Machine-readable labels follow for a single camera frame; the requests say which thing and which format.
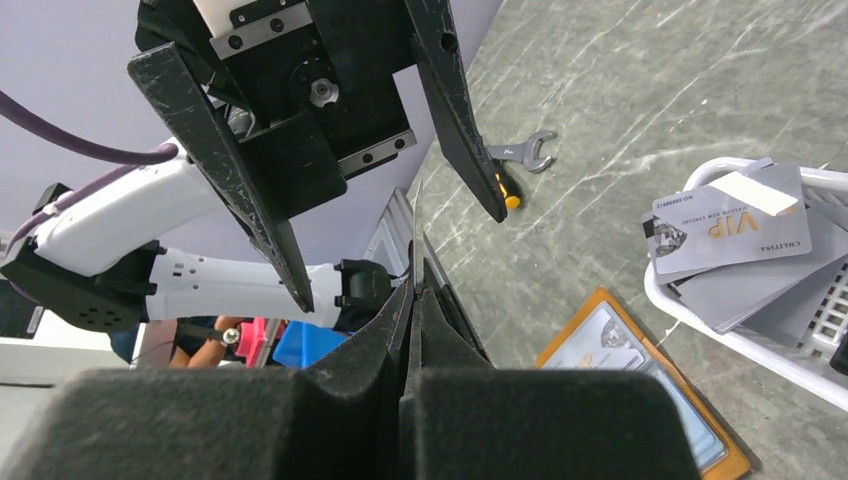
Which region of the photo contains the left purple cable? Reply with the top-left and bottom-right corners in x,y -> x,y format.
0,89 -> 180,253

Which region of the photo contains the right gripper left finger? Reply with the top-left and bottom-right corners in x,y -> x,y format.
1,282 -> 414,479

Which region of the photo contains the silver open-end wrench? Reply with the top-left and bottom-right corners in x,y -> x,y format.
486,130 -> 558,173

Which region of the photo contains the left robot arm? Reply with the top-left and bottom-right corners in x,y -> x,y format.
1,1 -> 507,332

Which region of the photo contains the aluminium rail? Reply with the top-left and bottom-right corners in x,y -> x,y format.
365,189 -> 426,284

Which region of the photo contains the person in background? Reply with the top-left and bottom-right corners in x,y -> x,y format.
109,315 -> 246,371

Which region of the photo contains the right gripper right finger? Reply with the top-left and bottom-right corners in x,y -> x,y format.
401,288 -> 700,479

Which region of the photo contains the silver VIP card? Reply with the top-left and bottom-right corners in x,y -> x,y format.
536,301 -> 648,370

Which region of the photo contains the pink plastic object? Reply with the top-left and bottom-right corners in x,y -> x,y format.
234,317 -> 277,368

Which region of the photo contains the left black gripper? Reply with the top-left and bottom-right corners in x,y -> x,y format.
127,0 -> 507,313

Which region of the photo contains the white plastic basket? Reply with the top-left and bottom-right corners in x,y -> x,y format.
643,156 -> 847,412

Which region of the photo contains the blue plastic bin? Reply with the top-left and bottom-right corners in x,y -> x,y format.
271,322 -> 348,369

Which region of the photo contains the yellow black handled wrench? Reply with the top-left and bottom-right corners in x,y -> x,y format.
496,173 -> 523,210

